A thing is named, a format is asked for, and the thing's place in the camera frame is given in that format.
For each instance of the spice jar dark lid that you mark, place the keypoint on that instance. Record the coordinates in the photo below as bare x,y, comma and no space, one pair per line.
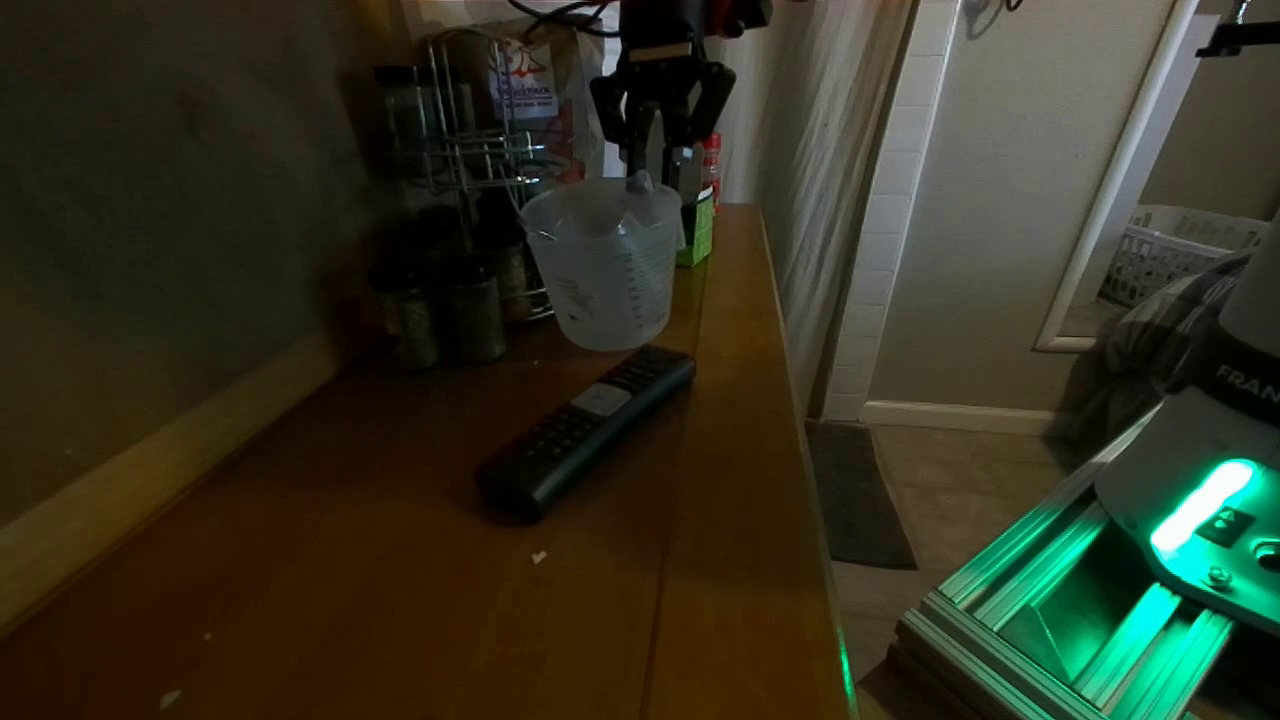
411,317
472,308

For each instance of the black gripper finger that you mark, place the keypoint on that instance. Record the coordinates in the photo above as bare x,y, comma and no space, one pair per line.
636,153
684,164

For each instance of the white laundry basket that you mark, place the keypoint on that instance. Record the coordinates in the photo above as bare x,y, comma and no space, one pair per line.
1169,241

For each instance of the dark floor mat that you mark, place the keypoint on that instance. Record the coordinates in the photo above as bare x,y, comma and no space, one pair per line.
856,508

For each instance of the white door frame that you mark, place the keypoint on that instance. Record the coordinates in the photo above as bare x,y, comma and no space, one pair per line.
890,210

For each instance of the grey blanket pile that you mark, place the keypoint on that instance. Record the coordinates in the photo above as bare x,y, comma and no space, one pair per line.
1138,362

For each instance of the white plastic bag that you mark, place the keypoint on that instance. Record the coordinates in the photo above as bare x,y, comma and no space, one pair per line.
539,81

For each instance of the green and red can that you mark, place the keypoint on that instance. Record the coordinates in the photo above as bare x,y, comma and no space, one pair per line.
703,204

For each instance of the black remote control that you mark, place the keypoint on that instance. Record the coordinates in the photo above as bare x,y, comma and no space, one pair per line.
544,461

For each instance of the front spice jar dark lid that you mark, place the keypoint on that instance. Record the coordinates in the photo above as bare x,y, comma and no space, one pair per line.
411,317

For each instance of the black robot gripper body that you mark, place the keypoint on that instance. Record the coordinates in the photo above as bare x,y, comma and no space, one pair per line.
667,67

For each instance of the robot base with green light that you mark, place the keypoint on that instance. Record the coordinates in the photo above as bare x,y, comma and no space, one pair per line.
1149,580

